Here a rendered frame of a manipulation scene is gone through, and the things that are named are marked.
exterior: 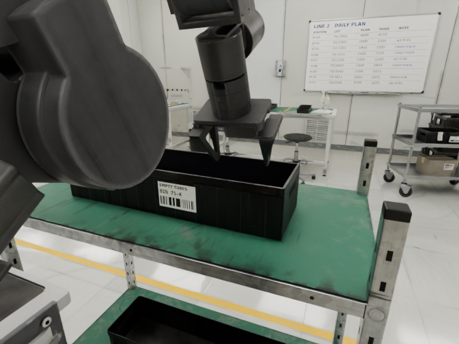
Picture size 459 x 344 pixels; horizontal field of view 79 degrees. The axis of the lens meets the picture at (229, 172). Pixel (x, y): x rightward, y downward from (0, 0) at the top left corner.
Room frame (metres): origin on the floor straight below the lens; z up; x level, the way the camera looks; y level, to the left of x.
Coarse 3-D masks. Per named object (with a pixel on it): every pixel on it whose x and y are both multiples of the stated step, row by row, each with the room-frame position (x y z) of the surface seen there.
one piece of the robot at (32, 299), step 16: (16, 272) 0.27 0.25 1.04; (0, 288) 0.25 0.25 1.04; (16, 288) 0.25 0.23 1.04; (32, 288) 0.25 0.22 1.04; (48, 288) 0.25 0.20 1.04; (64, 288) 0.25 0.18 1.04; (0, 304) 0.23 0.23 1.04; (16, 304) 0.23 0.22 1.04; (32, 304) 0.22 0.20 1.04; (48, 304) 0.22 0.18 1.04; (64, 304) 0.24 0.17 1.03; (0, 320) 0.21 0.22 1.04; (16, 320) 0.20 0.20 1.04; (32, 320) 0.20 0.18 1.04; (48, 320) 0.21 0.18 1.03; (0, 336) 0.19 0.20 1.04; (16, 336) 0.19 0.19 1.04; (32, 336) 0.20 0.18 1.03; (48, 336) 0.21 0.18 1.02; (64, 336) 0.22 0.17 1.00
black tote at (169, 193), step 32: (160, 160) 0.78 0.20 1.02; (192, 160) 0.74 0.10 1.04; (224, 160) 0.70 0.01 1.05; (256, 160) 0.67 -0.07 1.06; (96, 192) 0.66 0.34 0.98; (128, 192) 0.62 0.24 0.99; (160, 192) 0.58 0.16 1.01; (192, 192) 0.55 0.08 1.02; (224, 192) 0.52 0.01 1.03; (256, 192) 0.50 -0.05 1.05; (288, 192) 0.52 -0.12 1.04; (224, 224) 0.52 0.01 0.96; (256, 224) 0.50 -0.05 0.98
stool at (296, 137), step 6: (288, 138) 3.27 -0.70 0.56; (294, 138) 3.23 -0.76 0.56; (300, 138) 3.23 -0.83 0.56; (306, 138) 3.24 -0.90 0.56; (294, 150) 3.39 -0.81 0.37; (294, 156) 3.36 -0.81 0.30; (294, 162) 3.34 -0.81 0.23; (300, 162) 3.32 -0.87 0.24; (306, 162) 3.29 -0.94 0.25; (300, 174) 3.35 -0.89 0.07; (306, 174) 3.34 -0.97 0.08; (312, 174) 3.34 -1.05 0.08
